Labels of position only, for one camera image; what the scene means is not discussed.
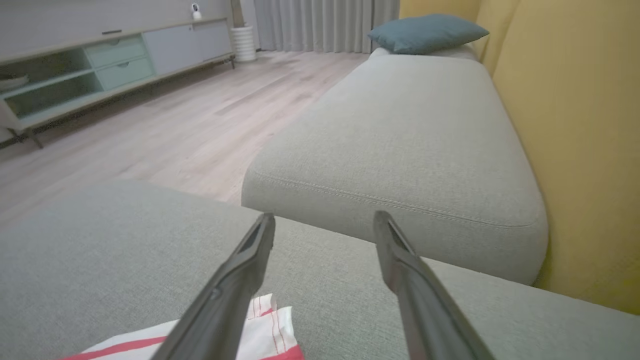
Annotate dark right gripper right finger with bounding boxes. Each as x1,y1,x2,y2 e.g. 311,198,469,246
372,210,496,360

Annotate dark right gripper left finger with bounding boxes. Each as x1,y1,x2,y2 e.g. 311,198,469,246
150,212,277,360

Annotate red garment striped white trim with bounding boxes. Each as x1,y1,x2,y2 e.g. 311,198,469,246
60,293,304,360

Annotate large grey sofa seat cushion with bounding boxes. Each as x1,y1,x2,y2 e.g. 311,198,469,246
0,180,640,360

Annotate grey sofa back cushion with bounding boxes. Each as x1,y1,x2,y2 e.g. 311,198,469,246
241,54,549,286

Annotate yellow sofa back cushion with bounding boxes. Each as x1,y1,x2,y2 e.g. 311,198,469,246
492,0,640,316
399,0,483,22
472,0,522,77

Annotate low grey green media cabinet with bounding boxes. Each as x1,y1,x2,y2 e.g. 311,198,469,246
0,17,237,150

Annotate white ribbed pot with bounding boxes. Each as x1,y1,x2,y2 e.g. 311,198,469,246
230,25,257,63

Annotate teal throw pillow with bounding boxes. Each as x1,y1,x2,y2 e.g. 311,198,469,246
367,13,490,55

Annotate grey curtain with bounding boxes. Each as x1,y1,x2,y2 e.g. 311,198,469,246
254,0,401,54

